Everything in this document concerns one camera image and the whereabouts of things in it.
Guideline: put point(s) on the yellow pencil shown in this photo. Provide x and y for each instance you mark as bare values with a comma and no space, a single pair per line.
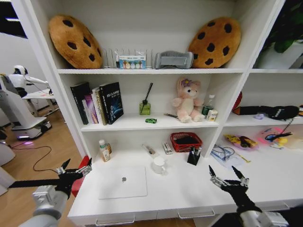
243,159

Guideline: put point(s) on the small purple object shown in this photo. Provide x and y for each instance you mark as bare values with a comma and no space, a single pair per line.
258,116

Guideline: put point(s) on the red plastic basket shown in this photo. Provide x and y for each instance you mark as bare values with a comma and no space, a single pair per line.
177,145

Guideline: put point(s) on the silver laptop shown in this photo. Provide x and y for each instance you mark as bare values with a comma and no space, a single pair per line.
123,183

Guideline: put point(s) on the small white box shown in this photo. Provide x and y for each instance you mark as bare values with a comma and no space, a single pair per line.
167,148

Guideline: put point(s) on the red box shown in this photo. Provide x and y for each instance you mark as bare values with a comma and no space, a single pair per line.
81,184

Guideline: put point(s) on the brown tea drink bottle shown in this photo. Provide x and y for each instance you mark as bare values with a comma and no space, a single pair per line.
105,151

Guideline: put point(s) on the grey neck pillow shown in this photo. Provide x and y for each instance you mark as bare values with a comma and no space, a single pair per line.
174,60

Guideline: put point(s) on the white background desk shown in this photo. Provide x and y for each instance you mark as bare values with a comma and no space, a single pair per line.
40,97

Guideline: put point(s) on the thin white book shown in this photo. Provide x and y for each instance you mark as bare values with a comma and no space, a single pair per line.
85,113

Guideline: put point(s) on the white spine book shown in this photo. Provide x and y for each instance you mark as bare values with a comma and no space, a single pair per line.
95,104

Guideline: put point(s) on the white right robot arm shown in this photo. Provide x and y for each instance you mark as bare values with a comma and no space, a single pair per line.
253,220

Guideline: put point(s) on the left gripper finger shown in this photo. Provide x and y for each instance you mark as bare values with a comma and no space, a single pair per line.
86,168
62,169

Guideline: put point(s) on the green plastic water bottle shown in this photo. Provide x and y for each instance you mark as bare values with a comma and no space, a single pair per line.
207,107

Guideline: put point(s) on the small white labelled can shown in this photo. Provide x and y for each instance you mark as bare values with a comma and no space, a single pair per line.
211,116

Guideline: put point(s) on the tall plain black book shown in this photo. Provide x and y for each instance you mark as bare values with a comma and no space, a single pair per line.
79,101

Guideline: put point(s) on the long black bag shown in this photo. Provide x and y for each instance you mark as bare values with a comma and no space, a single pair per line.
277,111

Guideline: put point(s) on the white plant pot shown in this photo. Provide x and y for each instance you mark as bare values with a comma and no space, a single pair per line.
284,59

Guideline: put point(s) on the package with coloured circles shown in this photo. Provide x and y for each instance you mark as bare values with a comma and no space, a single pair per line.
131,62

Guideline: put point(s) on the black pen holder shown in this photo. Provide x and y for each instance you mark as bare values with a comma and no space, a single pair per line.
193,158

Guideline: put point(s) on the clear packaged tool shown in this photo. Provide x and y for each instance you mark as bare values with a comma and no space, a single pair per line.
150,150

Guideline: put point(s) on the red round object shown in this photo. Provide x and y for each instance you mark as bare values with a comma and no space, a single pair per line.
237,101

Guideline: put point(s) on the yellow snack bag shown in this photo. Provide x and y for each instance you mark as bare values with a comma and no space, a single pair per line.
243,141

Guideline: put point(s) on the dark pen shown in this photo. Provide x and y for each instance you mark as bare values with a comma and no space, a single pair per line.
170,115

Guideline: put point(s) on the green toy car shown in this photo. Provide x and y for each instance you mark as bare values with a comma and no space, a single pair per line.
151,120

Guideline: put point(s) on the gold brown book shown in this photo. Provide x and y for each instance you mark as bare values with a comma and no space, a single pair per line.
101,111

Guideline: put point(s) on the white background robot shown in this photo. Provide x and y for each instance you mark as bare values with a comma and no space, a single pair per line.
19,111

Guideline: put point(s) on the pink tray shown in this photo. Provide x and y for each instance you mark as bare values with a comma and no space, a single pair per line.
265,136

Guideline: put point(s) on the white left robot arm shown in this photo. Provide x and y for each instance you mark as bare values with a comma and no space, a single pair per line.
45,209

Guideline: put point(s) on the brown cookie plush pillow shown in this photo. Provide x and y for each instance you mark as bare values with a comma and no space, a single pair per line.
73,42
214,43

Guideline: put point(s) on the white shelf desk unit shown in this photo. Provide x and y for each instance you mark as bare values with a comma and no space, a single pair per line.
189,189

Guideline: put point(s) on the black glasses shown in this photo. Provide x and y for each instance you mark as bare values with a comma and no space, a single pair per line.
277,136

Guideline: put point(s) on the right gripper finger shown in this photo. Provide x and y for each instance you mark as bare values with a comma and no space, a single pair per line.
242,179
215,178

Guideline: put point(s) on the dark window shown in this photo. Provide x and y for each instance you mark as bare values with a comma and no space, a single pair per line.
11,19

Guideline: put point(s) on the black book blue print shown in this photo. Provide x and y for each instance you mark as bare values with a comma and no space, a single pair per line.
112,102

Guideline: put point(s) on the pink plush rabbit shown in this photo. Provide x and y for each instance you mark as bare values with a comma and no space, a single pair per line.
188,101

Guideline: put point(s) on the white mug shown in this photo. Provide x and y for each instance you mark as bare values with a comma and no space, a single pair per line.
158,165

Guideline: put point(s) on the purple book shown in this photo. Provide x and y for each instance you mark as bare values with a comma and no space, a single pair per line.
91,108

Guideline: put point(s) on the green reed diffuser bottle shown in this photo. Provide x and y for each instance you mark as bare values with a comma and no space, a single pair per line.
145,108

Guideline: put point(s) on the green potted plant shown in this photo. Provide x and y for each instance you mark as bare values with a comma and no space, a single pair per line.
286,26

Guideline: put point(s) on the yellow rubber duck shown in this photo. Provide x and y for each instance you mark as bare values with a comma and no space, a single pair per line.
281,141

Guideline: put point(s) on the white rounded robot base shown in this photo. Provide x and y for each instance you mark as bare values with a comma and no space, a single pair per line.
6,153

